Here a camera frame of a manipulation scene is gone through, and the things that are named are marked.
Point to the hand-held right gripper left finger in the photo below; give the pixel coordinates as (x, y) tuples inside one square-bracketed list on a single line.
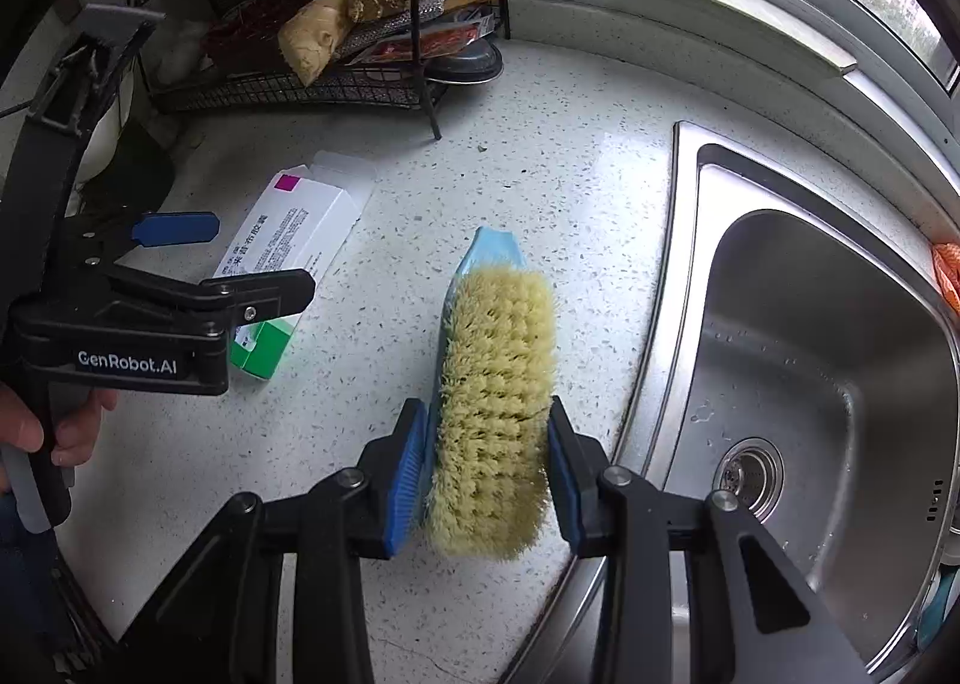
[(405, 489)]

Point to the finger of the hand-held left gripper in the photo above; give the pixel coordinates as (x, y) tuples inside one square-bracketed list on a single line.
[(270, 294), (180, 229)]

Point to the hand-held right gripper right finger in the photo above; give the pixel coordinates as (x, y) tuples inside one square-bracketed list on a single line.
[(570, 489)]

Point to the white and green medicine box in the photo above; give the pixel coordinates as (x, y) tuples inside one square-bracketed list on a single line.
[(300, 219)]

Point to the blue scrub brush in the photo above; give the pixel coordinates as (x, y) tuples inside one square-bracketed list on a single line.
[(495, 369)]

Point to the person's left hand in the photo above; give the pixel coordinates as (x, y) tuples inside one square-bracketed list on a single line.
[(19, 425)]

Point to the sink drain strainer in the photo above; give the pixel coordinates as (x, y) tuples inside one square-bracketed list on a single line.
[(748, 478)]

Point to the dried red chillies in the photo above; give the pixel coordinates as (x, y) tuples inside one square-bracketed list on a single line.
[(247, 24)]

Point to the large ginger root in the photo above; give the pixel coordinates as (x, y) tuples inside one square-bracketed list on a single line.
[(307, 39)]

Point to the stainless steel sink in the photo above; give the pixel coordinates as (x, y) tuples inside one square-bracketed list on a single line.
[(787, 324)]

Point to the metal grater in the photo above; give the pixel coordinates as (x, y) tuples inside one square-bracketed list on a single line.
[(405, 24)]

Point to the dark metal lid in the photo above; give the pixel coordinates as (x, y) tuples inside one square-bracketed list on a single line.
[(469, 65)]

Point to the red snack packet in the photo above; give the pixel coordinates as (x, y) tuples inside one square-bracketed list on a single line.
[(442, 43)]

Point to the orange cloth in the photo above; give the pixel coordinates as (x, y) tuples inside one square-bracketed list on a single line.
[(949, 271)]

